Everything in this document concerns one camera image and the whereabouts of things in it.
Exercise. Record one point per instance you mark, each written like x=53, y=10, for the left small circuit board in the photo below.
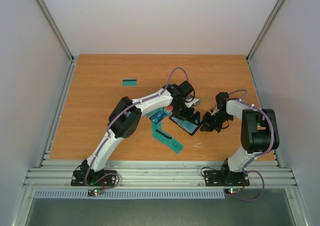
x=95, y=192

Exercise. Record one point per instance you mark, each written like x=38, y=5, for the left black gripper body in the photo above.
x=180, y=111

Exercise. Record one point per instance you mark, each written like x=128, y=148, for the right small circuit board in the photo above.
x=232, y=191

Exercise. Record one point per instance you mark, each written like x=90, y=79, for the right aluminium corner post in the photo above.
x=265, y=28

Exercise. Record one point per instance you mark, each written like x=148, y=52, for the teal card black stripe front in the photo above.
x=187, y=126

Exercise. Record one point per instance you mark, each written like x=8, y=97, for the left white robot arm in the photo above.
x=124, y=120

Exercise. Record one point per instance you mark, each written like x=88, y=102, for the teal VIP card front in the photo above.
x=174, y=145

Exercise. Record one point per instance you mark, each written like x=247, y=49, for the white card red circle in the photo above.
x=168, y=109

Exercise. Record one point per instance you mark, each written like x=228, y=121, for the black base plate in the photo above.
x=217, y=178
x=96, y=179

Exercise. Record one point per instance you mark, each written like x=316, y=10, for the grey slotted cable duct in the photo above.
x=131, y=194

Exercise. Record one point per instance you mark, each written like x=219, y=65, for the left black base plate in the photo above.
x=96, y=179

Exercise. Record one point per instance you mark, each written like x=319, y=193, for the aluminium front rail frame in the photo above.
x=158, y=174

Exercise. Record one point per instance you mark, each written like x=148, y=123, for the small circuit board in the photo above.
x=232, y=191
x=95, y=192

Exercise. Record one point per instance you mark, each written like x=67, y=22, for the black leather card holder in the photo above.
x=195, y=119

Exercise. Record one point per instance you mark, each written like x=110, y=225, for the aluminium corner post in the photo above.
x=265, y=28
x=55, y=29

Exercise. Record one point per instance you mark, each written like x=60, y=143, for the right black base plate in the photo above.
x=217, y=178

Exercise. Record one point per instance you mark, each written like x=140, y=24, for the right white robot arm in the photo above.
x=258, y=135

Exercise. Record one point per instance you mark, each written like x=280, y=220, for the left aluminium corner post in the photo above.
x=55, y=29

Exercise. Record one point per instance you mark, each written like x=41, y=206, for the teal card far back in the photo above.
x=129, y=82

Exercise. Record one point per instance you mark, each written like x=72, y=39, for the long teal card with stripe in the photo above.
x=161, y=135

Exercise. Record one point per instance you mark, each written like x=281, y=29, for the blue card centre pile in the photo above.
x=158, y=117

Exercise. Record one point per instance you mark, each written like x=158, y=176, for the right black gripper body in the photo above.
x=214, y=118

